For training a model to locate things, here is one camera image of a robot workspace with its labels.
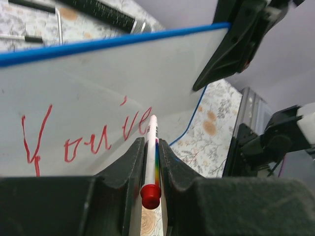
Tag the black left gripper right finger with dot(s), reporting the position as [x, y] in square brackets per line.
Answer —
[231, 206]

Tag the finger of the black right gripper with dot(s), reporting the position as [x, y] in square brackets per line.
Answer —
[237, 49]

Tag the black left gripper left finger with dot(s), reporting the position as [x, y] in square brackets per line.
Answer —
[106, 204]

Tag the red white marker pen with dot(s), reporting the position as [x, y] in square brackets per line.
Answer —
[150, 188]

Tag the blue framed whiteboard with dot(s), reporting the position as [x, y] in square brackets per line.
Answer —
[74, 109]

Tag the aluminium front rail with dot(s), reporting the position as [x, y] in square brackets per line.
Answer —
[253, 111]

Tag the black wire whiteboard stand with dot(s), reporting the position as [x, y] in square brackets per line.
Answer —
[28, 24]

